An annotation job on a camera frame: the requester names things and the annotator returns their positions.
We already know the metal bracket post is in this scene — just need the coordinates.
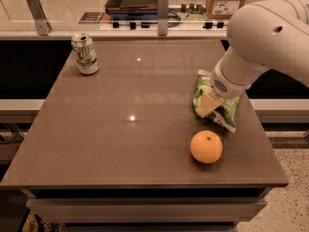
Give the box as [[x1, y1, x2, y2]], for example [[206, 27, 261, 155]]
[[157, 0, 169, 36], [26, 0, 52, 36]]

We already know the green jalapeno chip bag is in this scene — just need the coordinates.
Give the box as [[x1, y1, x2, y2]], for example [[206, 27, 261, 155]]
[[193, 70, 239, 132]]

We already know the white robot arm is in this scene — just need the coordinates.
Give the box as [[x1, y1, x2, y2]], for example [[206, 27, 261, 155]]
[[195, 0, 309, 117]]

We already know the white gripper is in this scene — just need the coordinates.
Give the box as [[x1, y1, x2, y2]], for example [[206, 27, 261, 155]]
[[195, 59, 255, 118]]

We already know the snack bag under table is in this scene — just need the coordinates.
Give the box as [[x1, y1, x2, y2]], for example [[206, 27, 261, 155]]
[[21, 212, 59, 232]]

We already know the grey table drawer front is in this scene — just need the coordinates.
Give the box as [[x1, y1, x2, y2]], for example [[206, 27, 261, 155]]
[[27, 197, 267, 223]]

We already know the orange fruit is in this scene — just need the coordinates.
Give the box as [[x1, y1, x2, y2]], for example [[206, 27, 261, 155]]
[[190, 130, 223, 163]]

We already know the left metal bracket post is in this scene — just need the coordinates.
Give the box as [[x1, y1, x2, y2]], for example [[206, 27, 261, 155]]
[[26, 0, 52, 36]]

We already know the center metal bracket post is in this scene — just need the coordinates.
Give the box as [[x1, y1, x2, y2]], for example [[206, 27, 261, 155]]
[[157, 0, 169, 36]]

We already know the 7up soda can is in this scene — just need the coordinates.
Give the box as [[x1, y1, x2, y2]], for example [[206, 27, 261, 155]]
[[71, 33, 99, 74]]

